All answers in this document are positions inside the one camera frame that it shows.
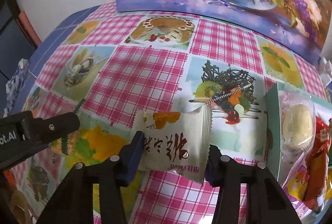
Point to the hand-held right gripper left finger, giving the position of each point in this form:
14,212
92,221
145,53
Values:
134,156

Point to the red heart print snack packet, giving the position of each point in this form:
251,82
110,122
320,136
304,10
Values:
317,161

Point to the pink checked printed tablecloth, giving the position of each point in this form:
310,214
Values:
145,70

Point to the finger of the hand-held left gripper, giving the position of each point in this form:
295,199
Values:
51,125

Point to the yellow bread packet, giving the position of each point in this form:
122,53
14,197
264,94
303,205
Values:
298,182

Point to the dark cabinet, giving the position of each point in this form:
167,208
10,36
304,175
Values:
10,39

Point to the white box with teal rim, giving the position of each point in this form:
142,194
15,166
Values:
272,115

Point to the blue white tissue pack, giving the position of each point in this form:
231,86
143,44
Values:
15,83

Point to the white bun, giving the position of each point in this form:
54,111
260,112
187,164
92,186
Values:
298,125

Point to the white snack packet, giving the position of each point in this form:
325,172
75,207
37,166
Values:
171,141

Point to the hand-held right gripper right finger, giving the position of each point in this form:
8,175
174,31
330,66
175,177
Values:
212,166

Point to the red brown board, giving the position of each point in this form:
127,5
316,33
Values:
28,26

